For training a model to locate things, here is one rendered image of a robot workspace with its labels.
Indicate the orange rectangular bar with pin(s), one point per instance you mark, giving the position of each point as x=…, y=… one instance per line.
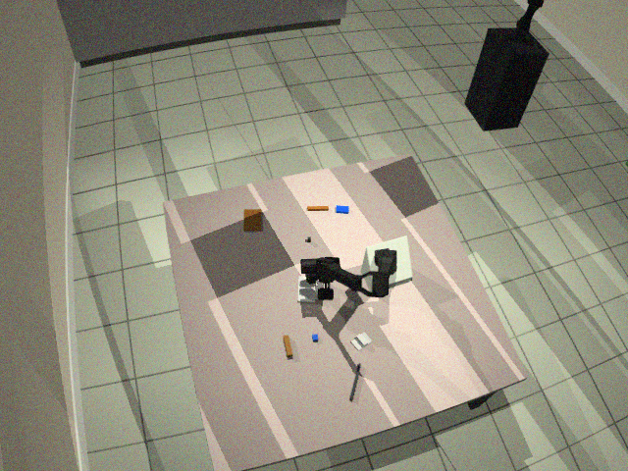
x=287, y=344

